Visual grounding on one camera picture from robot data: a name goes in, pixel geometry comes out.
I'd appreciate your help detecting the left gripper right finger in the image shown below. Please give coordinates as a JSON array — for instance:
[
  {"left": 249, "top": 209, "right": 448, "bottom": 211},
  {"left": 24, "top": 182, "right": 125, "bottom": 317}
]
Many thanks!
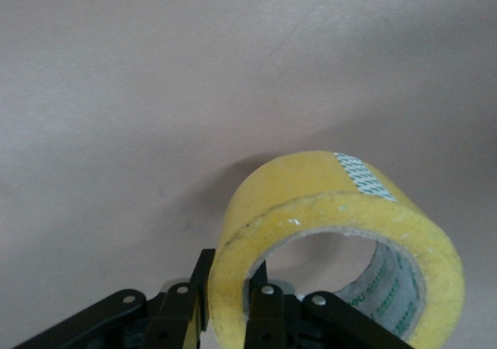
[{"left": 243, "top": 260, "right": 415, "bottom": 349}]

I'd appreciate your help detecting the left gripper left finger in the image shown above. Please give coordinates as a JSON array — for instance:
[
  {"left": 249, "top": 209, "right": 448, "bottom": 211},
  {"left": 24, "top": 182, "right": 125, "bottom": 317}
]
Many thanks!
[{"left": 11, "top": 247, "right": 217, "bottom": 349}]

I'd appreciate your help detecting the yellow packing tape roll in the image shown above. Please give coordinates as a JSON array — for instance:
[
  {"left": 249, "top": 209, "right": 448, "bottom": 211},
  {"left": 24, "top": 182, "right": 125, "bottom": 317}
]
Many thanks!
[{"left": 207, "top": 151, "right": 466, "bottom": 349}]

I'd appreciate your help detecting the brown table cover sheet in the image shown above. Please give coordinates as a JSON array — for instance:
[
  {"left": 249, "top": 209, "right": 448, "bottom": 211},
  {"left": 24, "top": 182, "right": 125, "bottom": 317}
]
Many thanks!
[{"left": 0, "top": 0, "right": 497, "bottom": 349}]

